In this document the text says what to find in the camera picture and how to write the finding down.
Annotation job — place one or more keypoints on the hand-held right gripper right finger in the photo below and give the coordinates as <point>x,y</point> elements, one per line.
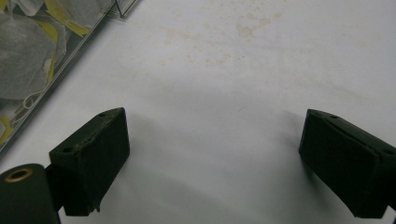
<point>345,165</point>

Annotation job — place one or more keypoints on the pile of tea bags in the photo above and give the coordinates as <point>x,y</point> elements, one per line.
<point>21,62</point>

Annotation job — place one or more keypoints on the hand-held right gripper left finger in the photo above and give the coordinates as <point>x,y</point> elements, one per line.
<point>93,161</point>

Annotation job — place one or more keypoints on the clear plastic box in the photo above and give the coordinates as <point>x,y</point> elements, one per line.
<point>66,67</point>

